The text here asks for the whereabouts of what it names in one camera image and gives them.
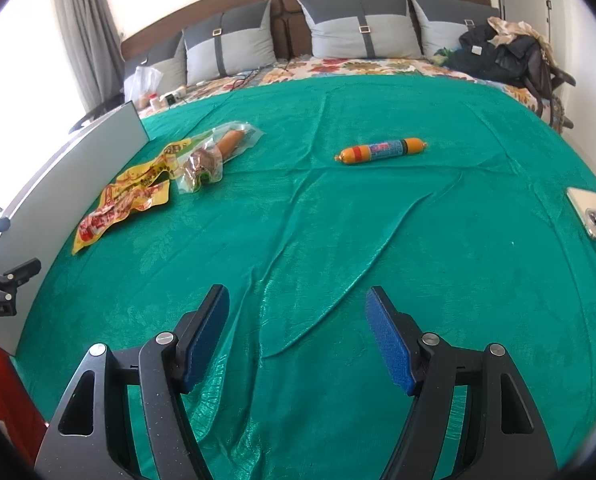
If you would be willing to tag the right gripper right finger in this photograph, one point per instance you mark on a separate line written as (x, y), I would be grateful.
(502, 434)

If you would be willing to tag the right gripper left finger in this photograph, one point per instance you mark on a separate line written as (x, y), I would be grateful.
(90, 434)

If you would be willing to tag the yellow red snack bag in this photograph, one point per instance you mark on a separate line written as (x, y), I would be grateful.
(136, 189)

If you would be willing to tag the clear packed brown cake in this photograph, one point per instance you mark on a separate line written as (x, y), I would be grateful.
(203, 166)

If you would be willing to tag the clear packed hot dog sausage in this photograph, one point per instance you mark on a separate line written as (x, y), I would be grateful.
(231, 139)

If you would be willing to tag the orange blue sausage stick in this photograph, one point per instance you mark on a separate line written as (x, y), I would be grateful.
(358, 154)

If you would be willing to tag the orange red stool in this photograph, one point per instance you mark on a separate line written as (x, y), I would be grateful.
(20, 420)

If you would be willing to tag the white plastic bag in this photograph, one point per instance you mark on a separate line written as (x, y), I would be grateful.
(141, 84)

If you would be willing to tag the grey curtain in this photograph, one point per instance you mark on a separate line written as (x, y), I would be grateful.
(92, 45)

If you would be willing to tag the far left grey pillow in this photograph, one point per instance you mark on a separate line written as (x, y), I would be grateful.
(169, 56)

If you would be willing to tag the grey pillow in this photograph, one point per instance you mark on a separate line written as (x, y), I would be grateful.
(361, 28)
(443, 22)
(229, 42)
(169, 56)

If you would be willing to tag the green tablecloth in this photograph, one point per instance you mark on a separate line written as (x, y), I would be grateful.
(474, 237)

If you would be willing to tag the silver phone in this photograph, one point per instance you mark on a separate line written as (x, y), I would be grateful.
(584, 203)

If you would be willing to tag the floral sofa cover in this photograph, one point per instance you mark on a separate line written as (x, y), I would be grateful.
(307, 67)

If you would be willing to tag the black clothes pile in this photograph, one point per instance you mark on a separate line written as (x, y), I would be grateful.
(514, 53)

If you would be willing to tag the far right grey pillow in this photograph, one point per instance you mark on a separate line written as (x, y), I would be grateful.
(443, 22)

